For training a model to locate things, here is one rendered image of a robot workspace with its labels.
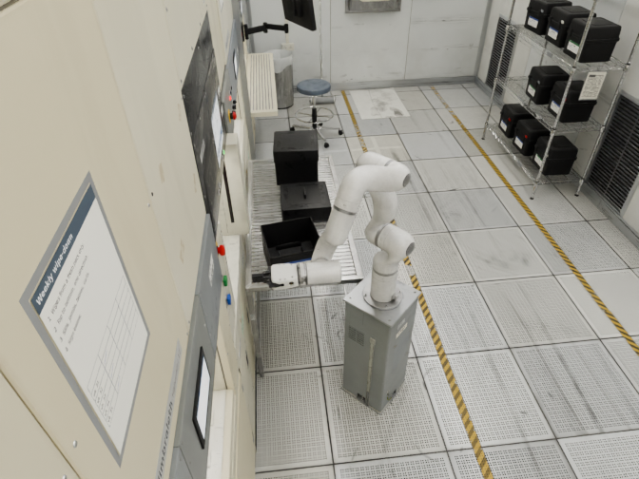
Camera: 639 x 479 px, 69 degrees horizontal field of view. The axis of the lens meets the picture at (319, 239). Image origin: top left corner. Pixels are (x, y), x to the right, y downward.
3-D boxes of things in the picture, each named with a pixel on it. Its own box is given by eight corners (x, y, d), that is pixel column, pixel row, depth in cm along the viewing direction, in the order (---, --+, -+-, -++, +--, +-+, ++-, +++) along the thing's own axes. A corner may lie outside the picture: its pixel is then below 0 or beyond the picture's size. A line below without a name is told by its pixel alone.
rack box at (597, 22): (557, 51, 379) (568, 16, 362) (590, 49, 381) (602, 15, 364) (577, 64, 355) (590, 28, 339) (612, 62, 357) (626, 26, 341)
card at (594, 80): (598, 100, 367) (610, 66, 350) (577, 101, 366) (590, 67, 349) (596, 98, 369) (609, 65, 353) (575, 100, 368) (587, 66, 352)
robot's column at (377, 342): (406, 381, 279) (421, 292, 231) (380, 415, 262) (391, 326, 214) (367, 357, 293) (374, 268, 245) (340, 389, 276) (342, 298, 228)
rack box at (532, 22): (519, 27, 434) (527, -5, 418) (547, 25, 438) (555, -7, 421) (537, 36, 411) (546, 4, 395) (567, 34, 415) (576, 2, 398)
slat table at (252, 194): (358, 368, 287) (363, 277, 239) (260, 377, 282) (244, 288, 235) (331, 236, 387) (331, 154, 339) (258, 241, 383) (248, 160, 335)
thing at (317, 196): (332, 220, 277) (332, 202, 269) (282, 224, 275) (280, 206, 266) (326, 193, 300) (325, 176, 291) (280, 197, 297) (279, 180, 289)
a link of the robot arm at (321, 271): (304, 258, 181) (306, 268, 173) (338, 256, 182) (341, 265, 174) (306, 277, 184) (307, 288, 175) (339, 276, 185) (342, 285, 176)
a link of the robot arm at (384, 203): (389, 259, 206) (360, 243, 215) (406, 242, 210) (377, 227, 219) (381, 173, 169) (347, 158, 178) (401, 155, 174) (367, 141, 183)
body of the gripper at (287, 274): (301, 291, 176) (272, 293, 175) (300, 272, 184) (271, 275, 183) (301, 276, 171) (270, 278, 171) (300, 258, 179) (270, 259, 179)
